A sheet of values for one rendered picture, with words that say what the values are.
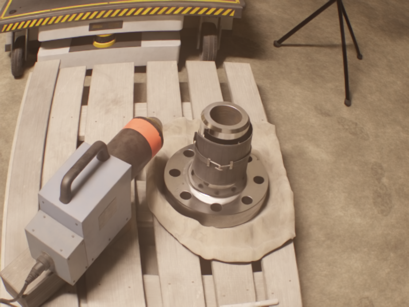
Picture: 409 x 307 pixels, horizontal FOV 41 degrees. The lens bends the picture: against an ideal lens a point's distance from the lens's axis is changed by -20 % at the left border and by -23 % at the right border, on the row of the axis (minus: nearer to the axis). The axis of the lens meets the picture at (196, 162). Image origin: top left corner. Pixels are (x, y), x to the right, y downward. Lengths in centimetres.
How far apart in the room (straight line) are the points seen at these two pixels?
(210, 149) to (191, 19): 99
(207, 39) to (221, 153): 82
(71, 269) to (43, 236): 9
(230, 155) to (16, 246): 61
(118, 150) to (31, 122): 52
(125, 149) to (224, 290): 40
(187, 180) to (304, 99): 79
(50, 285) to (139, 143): 43
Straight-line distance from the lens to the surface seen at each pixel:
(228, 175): 162
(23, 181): 174
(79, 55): 229
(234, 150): 157
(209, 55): 234
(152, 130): 156
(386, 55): 295
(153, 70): 214
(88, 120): 194
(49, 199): 137
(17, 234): 161
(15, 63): 235
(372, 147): 227
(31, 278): 135
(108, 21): 220
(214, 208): 167
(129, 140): 152
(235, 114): 162
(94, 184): 139
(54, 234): 137
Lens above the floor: 139
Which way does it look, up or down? 43 degrees down
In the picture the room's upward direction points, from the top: 7 degrees clockwise
